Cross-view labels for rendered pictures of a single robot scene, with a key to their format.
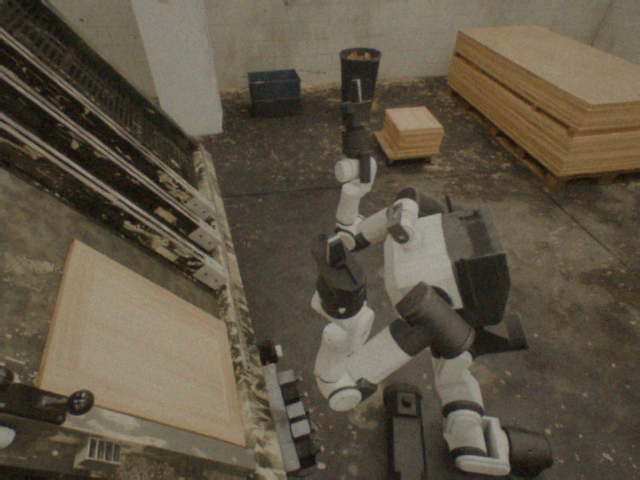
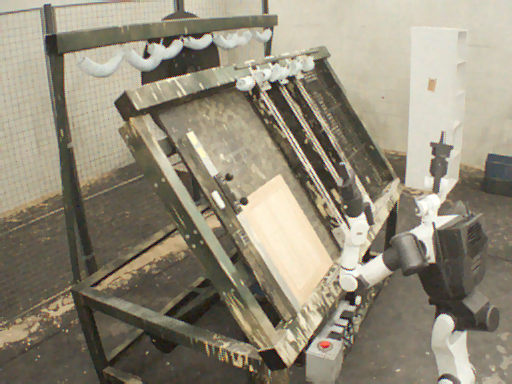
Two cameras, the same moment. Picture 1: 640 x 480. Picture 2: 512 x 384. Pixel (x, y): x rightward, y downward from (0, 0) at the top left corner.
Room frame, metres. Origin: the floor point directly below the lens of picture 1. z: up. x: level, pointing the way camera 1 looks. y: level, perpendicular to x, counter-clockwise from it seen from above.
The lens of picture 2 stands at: (-0.82, -0.97, 2.18)
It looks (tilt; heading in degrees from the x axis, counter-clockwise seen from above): 22 degrees down; 47
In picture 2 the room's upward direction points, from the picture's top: 3 degrees counter-clockwise
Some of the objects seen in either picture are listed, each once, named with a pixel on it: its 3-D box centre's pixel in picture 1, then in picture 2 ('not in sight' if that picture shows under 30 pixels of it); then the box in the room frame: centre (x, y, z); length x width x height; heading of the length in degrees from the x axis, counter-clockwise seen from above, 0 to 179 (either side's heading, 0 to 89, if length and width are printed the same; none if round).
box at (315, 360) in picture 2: not in sight; (324, 362); (0.30, -0.09, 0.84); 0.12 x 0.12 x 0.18; 18
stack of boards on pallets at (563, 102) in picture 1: (541, 94); not in sight; (4.41, -2.42, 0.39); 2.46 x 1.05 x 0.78; 9
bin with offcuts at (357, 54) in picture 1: (358, 81); not in sight; (5.09, -0.49, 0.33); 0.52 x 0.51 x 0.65; 9
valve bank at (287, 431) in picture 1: (288, 405); (343, 326); (0.70, 0.11, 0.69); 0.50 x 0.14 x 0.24; 18
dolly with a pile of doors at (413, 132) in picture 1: (405, 135); not in sight; (3.85, -0.88, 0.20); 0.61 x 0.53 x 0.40; 9
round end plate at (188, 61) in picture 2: not in sight; (187, 74); (0.81, 1.40, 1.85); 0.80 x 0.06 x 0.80; 18
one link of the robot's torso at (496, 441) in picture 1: (477, 443); not in sight; (0.76, -0.67, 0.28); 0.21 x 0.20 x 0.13; 83
